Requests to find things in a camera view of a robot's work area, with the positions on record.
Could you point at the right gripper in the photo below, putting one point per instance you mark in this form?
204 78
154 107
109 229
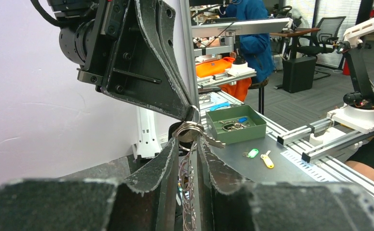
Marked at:
138 35

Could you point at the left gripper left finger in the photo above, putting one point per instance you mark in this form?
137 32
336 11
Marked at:
149 194

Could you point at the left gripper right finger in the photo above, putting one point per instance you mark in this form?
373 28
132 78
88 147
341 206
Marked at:
219 192

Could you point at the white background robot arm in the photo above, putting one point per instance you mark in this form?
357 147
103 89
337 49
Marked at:
358 105

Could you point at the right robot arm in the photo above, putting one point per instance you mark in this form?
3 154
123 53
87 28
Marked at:
125 49

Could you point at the green key tag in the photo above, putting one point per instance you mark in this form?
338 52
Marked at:
251 154

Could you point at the green metal tray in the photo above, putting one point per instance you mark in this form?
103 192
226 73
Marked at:
235 124

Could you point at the yellow key tag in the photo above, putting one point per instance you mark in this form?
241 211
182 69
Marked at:
267 160

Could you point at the person in blue jacket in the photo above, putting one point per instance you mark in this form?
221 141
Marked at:
256 48

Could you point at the black office chair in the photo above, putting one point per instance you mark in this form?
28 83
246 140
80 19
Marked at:
323 41

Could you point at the aluminium rail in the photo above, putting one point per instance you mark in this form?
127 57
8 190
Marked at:
327 136

